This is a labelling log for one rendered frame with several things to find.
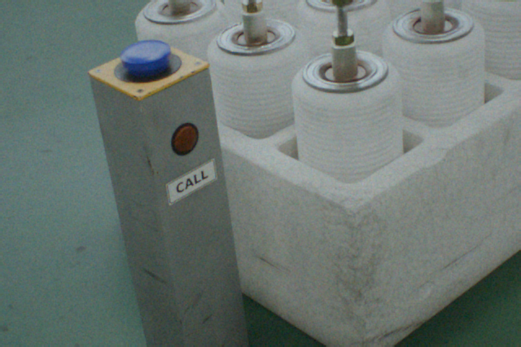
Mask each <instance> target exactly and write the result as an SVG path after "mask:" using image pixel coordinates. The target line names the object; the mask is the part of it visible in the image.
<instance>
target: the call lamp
mask: <svg viewBox="0 0 521 347"><path fill-rule="evenodd" d="M196 139H197V133H196V130H195V128H194V127H192V126H185V127H183V128H181V129H180V130H179V131H178V132H177V134H176V136H175V139H174V146H175V149H176V150H177V151H178V152H180V153H186V152H188V151H190V150H191V149H192V148H193V146H194V145H195V142H196Z"/></svg>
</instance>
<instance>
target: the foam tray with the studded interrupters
mask: <svg viewBox="0 0 521 347"><path fill-rule="evenodd" d="M217 128H218V129H219V135H220V140H221V152H222V158H223V164H224V170H225V181H226V187H227V193H228V199H229V205H230V216H231V222H232V228H233V234H234V245H235V252H236V257H237V263H238V269H239V280H240V286H241V292H242V294H244V295H246V296H248V297H249V298H251V299H253V300H254V301H256V302H258V303H259V304H261V305H263V306H264V307H265V308H267V309H268V310H270V311H272V312H273V313H275V314H276V315H278V316H279V317H281V318H283V319H284V320H286V321H288V322H289V323H291V324H293V325H294V326H296V327H298V328H299V329H300V330H302V331H303V332H305V333H307V334H309V335H310V336H311V337H313V338H314V339H316V340H318V341H320V342H321V343H323V344H324V345H325V346H327V347H393V346H394V345H396V344H397V343H398V342H400V341H401V340H403V339H404V338H405V337H407V336H408V335H409V334H410V333H411V332H413V331H414V330H415V329H417V328H418V327H420V326H421V325H422V324H424V323H425V321H427V320H428V319H429V318H430V317H431V316H433V315H434V314H437V313H438V312H439V311H441V310H442V309H443V308H444V307H445V306H447V305H448V304H450V303H451V302H452V301H454V300H455V299H457V298H458V297H459V296H461V295H462V294H463V293H464V292H465V291H467V290H468V289H469V288H471V287H472V286H474V285H475V284H476V283H478V282H479V280H481V279H482V278H483V277H484V276H485V275H487V274H488V273H490V272H491V271H492V270H494V269H495V268H497V267H498V266H500V265H501V264H502V263H503V262H505V261H506V260H508V259H509V258H510V257H512V256H513V255H515V254H516V253H517V252H518V251H519V250H521V80H511V79H508V78H505V77H501V76H499V75H497V74H494V73H490V72H486V71H484V106H481V107H480V108H477V109H476V110H474V111H473V112H471V113H470V114H468V115H466V116H464V117H463V118H462V119H460V120H459V121H457V122H455V123H453V124H452V125H450V126H448V127H446V128H442V129H437V128H432V127H430V126H428V125H424V124H423V123H420V122H418V121H415V120H412V119H410V118H407V117H405V116H402V136H403V138H402V140H403V156H400V157H399V158H397V159H396V160H394V161H393V162H391V163H389V164H388V165H386V166H384V167H382V168H381V169H380V170H378V171H376V172H375V173H373V174H371V175H370V176H369V177H367V178H365V179H363V180H361V182H358V183H354V184H346V183H342V182H340V181H338V179H336V178H333V177H331V176H329V175H327V174H325V173H323V172H320V171H318V170H316V169H314V168H312V167H310V166H308V165H305V164H303V163H301V162H299V155H298V154H299V152H298V145H297V135H296V123H294V124H293V125H290V126H288V127H286V128H284V129H283V130H280V131H278V132H277V133H276V134H273V135H271V136H269V137H268V138H263V139H254V138H249V137H248V136H246V135H244V134H241V133H239V132H238V131H236V130H233V129H231V128H230V127H228V126H226V125H223V124H221V123H219V122H217Z"/></svg>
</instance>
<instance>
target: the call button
mask: <svg viewBox="0 0 521 347"><path fill-rule="evenodd" d="M171 57H172V54H171V49H170V46H169V45H168V44H167V43H165V42H162V41H158V40H145V41H140V42H135V43H133V44H131V45H128V46H127V47H126V48H124V49H123V50H122V51H121V53H120V63H121V66H122V67H123V68H125V69H127V70H128V73H129V74H131V75H134V76H140V77H145V76H151V75H155V74H157V73H160V72H162V71H164V70H165V69H166V67H167V66H168V62H169V61H170V59H171Z"/></svg>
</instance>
